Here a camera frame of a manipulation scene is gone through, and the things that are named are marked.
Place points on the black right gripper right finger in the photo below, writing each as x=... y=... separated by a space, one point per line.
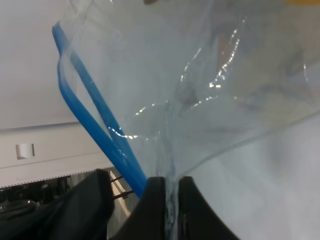
x=196 y=219

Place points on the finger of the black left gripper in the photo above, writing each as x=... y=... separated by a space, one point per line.
x=81 y=214

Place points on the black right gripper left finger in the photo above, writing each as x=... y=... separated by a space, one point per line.
x=147 y=220

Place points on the clear zip bag blue seal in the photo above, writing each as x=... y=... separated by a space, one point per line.
x=224 y=91

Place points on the yellow pear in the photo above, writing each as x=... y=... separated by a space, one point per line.
x=304 y=2

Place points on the white wall socket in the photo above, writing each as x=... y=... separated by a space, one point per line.
x=25 y=151

